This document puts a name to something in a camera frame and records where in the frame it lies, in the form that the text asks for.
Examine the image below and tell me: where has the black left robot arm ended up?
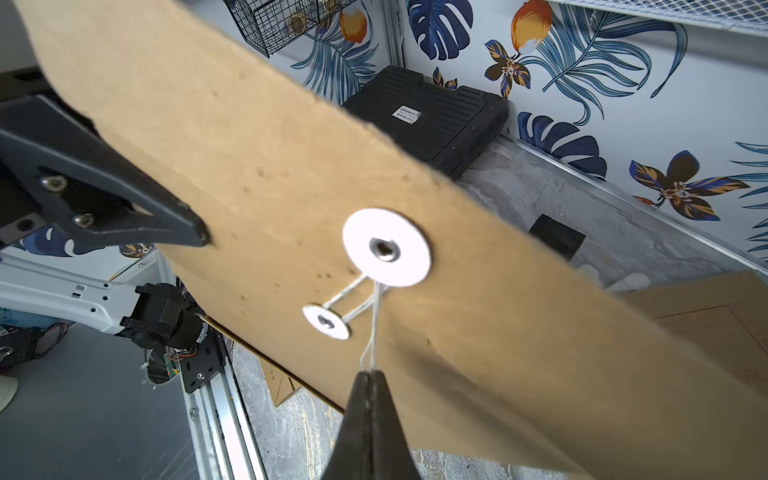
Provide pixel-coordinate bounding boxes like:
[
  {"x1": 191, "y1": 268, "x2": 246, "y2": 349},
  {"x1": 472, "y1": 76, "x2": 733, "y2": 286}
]
[{"x1": 1, "y1": 95, "x2": 210, "y2": 361}]

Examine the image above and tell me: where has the brown kraft file bag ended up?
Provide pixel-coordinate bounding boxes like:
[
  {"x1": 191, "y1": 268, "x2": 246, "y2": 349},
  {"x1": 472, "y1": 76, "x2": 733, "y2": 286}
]
[
  {"x1": 623, "y1": 271, "x2": 767, "y2": 396},
  {"x1": 199, "y1": 314, "x2": 344, "y2": 413},
  {"x1": 16, "y1": 1, "x2": 767, "y2": 479}
]

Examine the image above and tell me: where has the small black box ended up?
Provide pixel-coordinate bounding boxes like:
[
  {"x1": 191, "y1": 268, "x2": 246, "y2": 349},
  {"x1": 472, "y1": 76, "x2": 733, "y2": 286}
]
[{"x1": 529, "y1": 215, "x2": 586, "y2": 261}]

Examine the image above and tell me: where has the clear white mesh wall basket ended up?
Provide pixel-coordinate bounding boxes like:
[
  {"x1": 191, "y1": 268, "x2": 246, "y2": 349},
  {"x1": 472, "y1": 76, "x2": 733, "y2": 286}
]
[{"x1": 563, "y1": 0, "x2": 767, "y2": 37}]

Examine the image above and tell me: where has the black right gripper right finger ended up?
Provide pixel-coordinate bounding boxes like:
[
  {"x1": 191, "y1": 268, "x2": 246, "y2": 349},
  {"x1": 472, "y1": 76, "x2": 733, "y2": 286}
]
[{"x1": 370, "y1": 370, "x2": 420, "y2": 480}]

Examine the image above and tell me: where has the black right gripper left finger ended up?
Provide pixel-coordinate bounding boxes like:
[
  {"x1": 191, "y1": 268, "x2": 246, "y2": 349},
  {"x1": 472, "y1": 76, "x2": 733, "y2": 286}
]
[{"x1": 321, "y1": 372, "x2": 371, "y2": 480}]

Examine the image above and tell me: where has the black wire basket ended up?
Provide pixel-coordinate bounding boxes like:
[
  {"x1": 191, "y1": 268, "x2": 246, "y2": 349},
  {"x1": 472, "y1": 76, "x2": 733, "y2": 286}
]
[{"x1": 224, "y1": 0, "x2": 353, "y2": 58}]

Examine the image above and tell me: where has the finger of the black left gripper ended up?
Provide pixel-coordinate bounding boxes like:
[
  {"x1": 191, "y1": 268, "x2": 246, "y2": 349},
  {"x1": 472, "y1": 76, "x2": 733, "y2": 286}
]
[{"x1": 1, "y1": 96, "x2": 210, "y2": 247}]

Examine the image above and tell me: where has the black plastic tool case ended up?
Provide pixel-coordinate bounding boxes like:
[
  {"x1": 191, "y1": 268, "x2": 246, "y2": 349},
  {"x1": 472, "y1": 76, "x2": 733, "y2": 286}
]
[{"x1": 342, "y1": 66, "x2": 510, "y2": 180}]

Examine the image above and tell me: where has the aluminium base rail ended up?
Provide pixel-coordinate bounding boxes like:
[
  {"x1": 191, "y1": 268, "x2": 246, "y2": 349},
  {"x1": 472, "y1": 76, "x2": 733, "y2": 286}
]
[{"x1": 180, "y1": 332, "x2": 267, "y2": 480}]

